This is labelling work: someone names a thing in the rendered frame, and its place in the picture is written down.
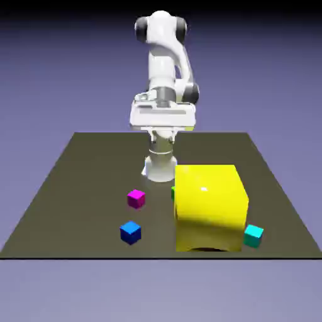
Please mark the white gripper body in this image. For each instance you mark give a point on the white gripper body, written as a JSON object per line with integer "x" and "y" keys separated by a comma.
{"x": 162, "y": 116}

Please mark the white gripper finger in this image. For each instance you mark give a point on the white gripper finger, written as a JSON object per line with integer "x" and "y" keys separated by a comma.
{"x": 173, "y": 136}
{"x": 153, "y": 136}

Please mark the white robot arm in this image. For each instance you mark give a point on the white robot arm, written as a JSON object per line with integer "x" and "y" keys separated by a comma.
{"x": 163, "y": 65}

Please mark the small green cube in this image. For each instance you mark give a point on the small green cube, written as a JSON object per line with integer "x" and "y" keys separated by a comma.
{"x": 173, "y": 193}

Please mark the small magenta cube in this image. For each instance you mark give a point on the small magenta cube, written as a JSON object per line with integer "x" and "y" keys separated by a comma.
{"x": 136, "y": 199}

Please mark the small blue cube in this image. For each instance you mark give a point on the small blue cube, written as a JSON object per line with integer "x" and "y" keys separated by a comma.
{"x": 130, "y": 232}

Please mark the small cyan cube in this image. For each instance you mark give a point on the small cyan cube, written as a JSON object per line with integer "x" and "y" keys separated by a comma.
{"x": 253, "y": 235}

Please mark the large yellow box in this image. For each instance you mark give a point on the large yellow box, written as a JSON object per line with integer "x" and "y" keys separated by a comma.
{"x": 210, "y": 206}

